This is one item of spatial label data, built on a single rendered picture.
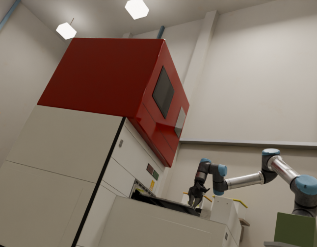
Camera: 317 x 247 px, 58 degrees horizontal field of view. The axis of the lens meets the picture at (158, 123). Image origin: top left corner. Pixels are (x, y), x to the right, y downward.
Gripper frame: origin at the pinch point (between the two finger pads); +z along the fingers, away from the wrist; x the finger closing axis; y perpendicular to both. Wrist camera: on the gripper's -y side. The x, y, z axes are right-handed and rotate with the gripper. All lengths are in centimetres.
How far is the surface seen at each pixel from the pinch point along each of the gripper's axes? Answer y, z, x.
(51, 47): 766, -516, 444
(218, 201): -34.8, -0.5, -1.3
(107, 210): -12, 24, 49
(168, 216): -27.1, 15.8, 19.5
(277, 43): 238, -454, -147
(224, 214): -36.9, 5.2, -5.3
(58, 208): -16, 33, 73
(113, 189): -14, 12, 51
